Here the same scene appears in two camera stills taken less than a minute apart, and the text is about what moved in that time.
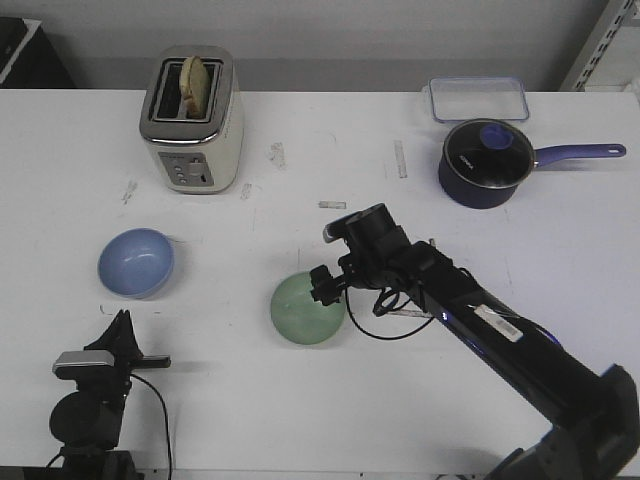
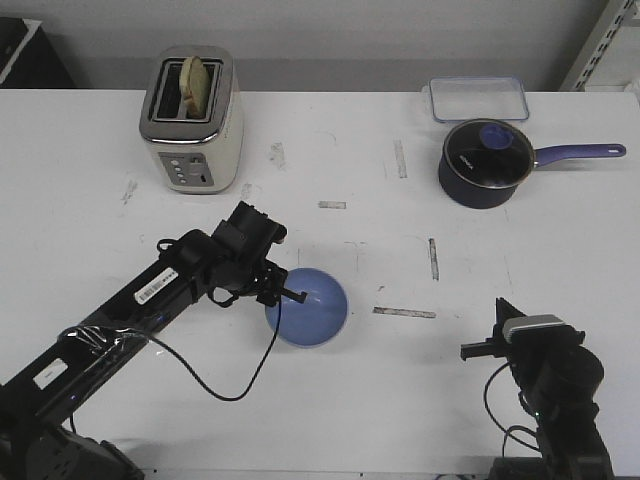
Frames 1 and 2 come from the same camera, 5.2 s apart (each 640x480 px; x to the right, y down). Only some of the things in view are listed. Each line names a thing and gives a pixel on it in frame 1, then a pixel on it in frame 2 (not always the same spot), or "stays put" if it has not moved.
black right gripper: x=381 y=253 -> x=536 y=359
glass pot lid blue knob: x=489 y=153 stays put
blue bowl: x=136 y=263 -> x=317 y=320
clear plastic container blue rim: x=461 y=99 stays put
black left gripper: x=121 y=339 -> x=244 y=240
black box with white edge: x=28 y=57 stays put
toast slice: x=194 y=87 stays put
